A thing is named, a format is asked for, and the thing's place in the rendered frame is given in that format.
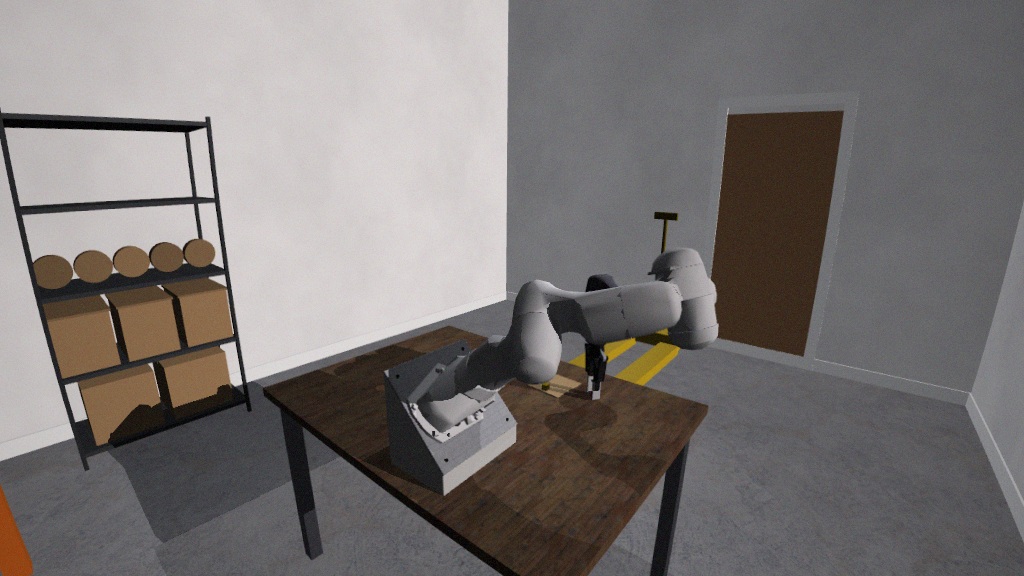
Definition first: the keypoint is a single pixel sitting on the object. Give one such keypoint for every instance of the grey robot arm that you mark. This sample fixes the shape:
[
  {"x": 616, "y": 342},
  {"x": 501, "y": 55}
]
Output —
[{"x": 532, "y": 349}]

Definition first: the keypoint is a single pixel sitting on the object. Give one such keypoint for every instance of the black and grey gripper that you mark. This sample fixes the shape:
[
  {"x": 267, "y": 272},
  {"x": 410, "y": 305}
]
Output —
[{"x": 592, "y": 353}]

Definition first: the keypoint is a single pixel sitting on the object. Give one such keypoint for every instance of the tan flat mat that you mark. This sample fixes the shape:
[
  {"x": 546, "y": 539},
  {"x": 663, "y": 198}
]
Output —
[{"x": 558, "y": 386}]

